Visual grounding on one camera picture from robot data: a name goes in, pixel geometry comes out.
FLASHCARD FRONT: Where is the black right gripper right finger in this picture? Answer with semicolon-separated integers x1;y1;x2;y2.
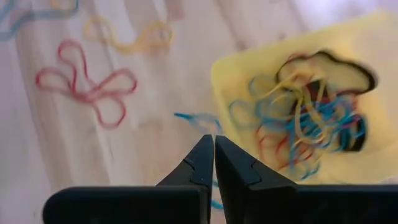
215;135;398;224

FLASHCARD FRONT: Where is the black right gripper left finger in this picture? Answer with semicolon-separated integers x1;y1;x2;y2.
42;134;216;224

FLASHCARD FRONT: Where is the red rubber band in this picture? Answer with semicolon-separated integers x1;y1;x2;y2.
35;67;138;98
255;123;317;170
57;39;127;130

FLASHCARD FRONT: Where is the teal rubber band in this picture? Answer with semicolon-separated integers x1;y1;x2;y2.
0;0;79;41
228;74;368;181
173;111;225;210

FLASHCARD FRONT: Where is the yellow translucent plastic bin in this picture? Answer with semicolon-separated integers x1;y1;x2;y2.
210;9;398;185

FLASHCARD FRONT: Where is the yellow rubber band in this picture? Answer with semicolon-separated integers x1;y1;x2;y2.
83;14;131;55
264;71;333;147
124;19;174;55

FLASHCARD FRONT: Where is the black rubber band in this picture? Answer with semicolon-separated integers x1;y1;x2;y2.
275;49;379;97

